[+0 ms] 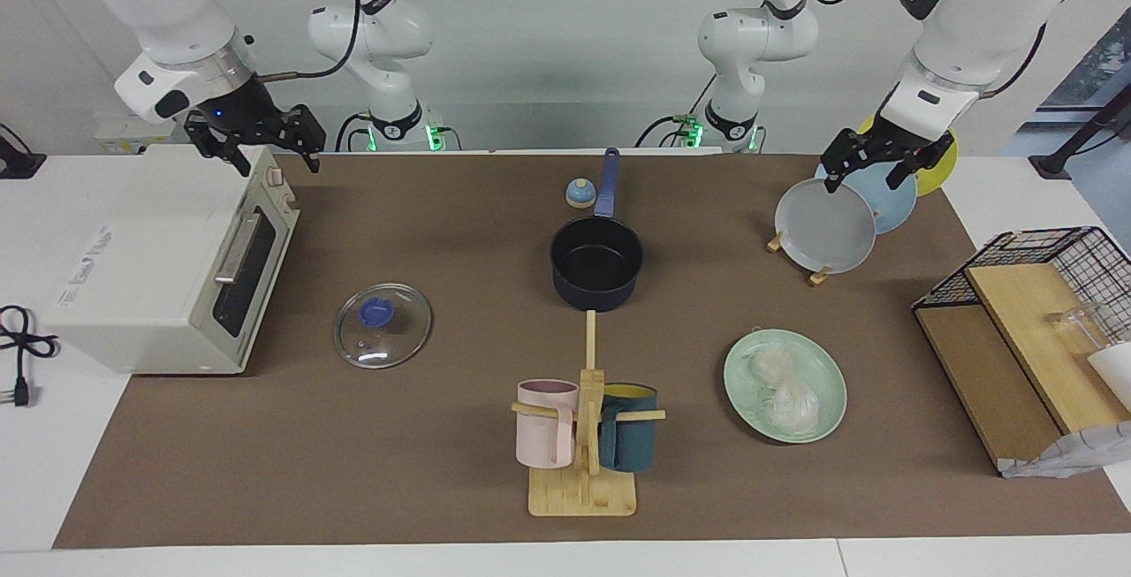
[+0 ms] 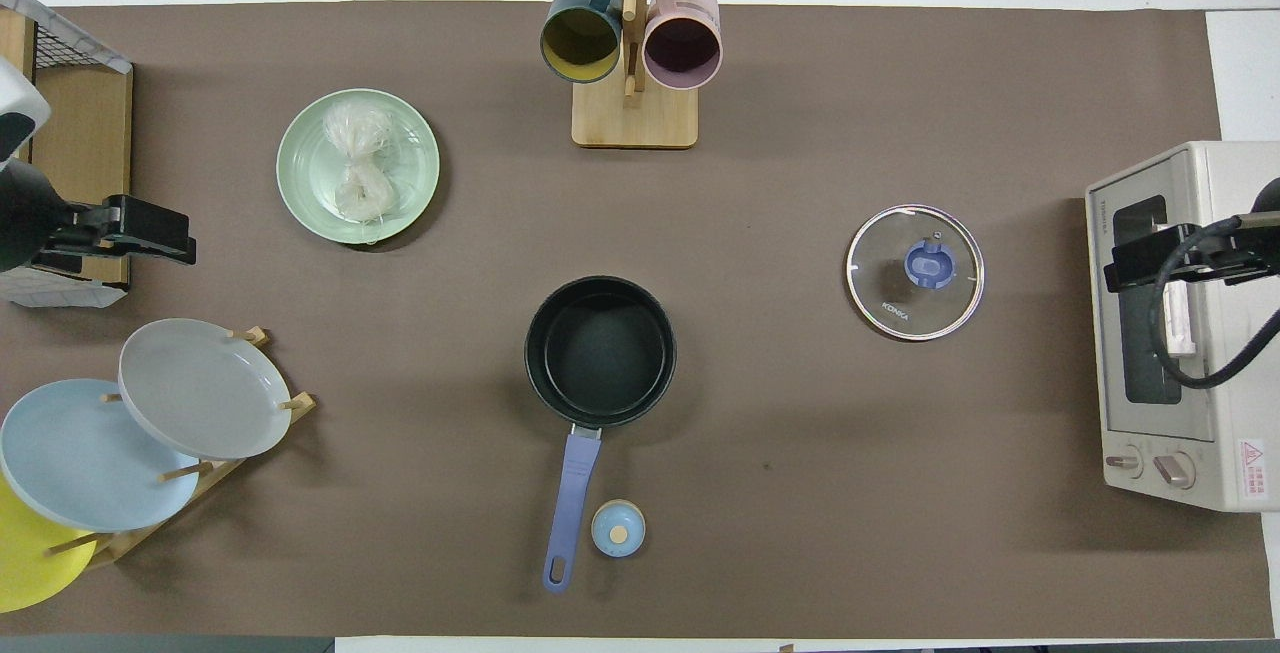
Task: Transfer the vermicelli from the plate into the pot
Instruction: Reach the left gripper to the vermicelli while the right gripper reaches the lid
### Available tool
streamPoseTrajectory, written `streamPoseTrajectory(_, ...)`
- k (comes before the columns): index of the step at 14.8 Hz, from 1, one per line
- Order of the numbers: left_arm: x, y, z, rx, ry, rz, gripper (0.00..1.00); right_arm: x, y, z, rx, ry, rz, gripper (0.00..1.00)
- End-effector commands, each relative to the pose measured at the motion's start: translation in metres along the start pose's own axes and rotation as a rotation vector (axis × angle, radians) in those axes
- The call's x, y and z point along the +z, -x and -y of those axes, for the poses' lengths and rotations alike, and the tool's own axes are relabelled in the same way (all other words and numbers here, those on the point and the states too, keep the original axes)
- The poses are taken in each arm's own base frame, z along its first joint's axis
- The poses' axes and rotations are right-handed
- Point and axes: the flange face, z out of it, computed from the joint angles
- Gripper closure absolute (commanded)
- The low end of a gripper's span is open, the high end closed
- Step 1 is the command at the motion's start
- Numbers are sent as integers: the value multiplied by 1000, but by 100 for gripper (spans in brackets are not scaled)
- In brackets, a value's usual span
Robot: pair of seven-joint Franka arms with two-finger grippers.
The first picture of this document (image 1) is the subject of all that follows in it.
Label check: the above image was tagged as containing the cream toaster oven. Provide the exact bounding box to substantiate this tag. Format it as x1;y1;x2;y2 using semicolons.
40;144;301;376

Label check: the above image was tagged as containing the wooden mug tree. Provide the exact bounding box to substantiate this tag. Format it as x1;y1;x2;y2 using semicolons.
511;310;666;518

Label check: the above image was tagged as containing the white cup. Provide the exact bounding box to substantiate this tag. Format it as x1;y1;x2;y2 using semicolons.
1087;343;1131;390

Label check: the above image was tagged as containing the black power cable with plug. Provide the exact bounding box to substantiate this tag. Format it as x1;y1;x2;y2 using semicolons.
0;305;61;408

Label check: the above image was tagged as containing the glass lid with blue knob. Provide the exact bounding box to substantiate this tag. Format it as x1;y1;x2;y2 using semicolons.
333;283;433;370

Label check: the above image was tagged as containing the clear glass cup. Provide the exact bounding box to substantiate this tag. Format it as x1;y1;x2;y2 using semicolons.
1047;303;1116;357

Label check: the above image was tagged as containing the grey plate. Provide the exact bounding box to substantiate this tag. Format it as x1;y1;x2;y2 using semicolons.
775;178;877;275

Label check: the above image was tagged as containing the dark pot with blue handle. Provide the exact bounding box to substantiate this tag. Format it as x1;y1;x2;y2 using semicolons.
550;148;644;313

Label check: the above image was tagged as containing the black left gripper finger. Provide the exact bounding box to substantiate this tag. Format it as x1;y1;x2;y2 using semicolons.
822;133;863;195
885;148;930;190

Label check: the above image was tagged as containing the bamboo board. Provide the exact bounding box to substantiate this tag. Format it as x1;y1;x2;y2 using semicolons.
963;263;1131;434

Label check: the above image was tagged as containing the wooden wire shelf rack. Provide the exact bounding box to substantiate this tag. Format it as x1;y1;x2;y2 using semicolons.
913;303;1131;479

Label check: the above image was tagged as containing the brown table mat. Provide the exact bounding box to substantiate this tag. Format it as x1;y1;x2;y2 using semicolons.
51;153;1131;550

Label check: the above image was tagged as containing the black base cable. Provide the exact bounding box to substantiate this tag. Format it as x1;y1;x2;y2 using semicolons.
634;73;718;149
334;113;370;154

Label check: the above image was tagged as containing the yellow plate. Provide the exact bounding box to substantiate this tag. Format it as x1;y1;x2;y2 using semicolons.
857;113;958;198

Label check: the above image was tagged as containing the wooden plate rack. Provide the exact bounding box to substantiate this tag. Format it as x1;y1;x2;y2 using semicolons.
766;228;833;286

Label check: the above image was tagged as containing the black wire basket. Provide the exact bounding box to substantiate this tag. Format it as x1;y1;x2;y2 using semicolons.
913;226;1131;339

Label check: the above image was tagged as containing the teal mug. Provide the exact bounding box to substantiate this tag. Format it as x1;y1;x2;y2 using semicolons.
599;383;659;473

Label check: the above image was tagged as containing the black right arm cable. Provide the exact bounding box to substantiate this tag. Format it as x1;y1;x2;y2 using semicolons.
256;0;365;83

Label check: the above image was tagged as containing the pink mug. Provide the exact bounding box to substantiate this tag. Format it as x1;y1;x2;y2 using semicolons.
516;379;580;470

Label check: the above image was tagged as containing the black stand foot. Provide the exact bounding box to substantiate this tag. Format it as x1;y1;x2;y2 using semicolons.
1029;87;1131;178

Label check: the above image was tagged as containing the white socket box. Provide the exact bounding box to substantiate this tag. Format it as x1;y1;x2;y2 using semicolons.
95;118;151;154

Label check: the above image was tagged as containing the black desk clamp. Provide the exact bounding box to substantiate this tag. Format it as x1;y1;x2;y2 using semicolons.
0;122;47;178

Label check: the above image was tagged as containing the pale green plate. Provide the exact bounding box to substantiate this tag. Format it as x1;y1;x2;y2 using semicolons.
723;328;847;445

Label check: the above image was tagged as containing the light blue plate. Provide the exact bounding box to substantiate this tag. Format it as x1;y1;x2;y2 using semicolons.
815;157;918;235

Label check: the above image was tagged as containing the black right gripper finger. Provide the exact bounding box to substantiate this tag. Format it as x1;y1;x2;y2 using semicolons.
215;137;254;177
295;105;327;174

